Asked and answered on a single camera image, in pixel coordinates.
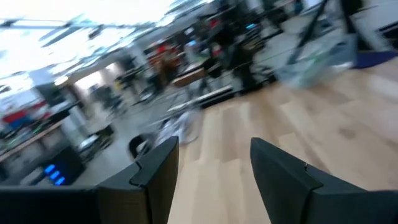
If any black rig strut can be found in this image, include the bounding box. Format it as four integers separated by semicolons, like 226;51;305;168
286;0;330;65

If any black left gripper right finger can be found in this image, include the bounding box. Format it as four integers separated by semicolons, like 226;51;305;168
250;138;368;224

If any small clear plastic tub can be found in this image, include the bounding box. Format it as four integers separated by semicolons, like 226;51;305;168
274;33;359;90

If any green toothbrush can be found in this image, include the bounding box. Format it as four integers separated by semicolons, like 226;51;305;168
294;51;326;80

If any clear plastic bin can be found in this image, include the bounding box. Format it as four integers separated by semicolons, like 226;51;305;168
154;108;205;146

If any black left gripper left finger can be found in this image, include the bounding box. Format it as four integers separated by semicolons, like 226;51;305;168
96;136;180;224

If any dark purple paper sheet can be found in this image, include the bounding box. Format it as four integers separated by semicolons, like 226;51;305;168
353;49;398;70

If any black box with blue lights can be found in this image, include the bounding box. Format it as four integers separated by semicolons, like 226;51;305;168
39;145;86;187

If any black clamp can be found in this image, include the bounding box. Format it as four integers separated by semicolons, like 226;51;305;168
128;133;154;160

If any black rig post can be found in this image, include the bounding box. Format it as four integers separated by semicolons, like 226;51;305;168
340;0;365;19

